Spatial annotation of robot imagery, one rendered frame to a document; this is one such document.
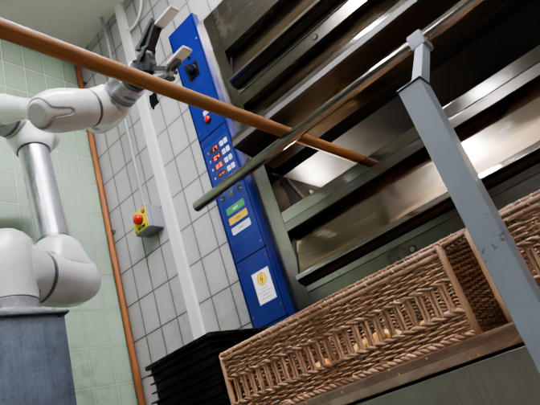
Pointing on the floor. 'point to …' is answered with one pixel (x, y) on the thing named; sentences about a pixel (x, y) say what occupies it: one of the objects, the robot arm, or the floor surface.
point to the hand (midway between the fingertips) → (178, 30)
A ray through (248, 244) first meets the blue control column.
